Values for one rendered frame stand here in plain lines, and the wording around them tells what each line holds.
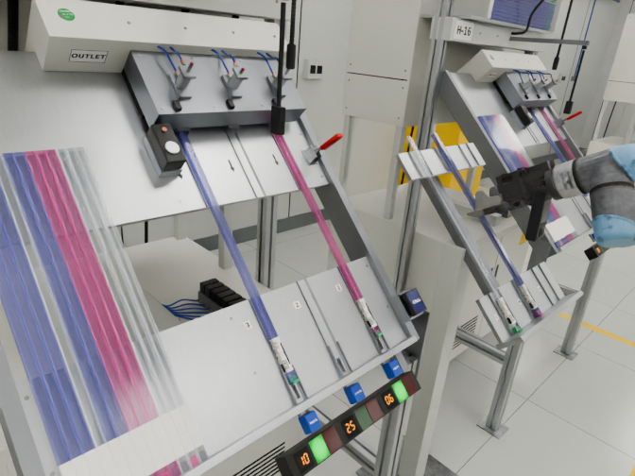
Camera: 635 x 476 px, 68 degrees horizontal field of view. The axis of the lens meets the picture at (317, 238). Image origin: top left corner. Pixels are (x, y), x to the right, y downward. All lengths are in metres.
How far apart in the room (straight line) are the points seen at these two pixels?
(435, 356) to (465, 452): 0.56
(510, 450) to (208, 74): 1.58
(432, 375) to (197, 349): 0.82
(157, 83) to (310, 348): 0.53
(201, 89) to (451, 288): 0.77
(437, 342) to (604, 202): 0.57
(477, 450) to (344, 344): 1.08
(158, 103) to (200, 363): 0.44
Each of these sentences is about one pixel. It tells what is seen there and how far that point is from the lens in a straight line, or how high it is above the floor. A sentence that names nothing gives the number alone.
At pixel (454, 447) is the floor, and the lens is 1.88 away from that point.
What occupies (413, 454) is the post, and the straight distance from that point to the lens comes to 1.62.
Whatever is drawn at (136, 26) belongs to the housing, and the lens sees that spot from 0.95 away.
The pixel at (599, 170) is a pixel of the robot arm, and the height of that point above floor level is 1.08.
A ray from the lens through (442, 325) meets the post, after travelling 1.33.
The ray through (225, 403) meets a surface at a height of 0.76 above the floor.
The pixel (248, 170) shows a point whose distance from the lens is 0.95.
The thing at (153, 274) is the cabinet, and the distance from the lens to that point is 1.44.
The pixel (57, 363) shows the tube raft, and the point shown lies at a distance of 0.70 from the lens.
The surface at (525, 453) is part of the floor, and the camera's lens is 1.96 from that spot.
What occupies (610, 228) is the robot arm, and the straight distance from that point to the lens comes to 1.02.
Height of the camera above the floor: 1.27
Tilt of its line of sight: 22 degrees down
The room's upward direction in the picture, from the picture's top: 5 degrees clockwise
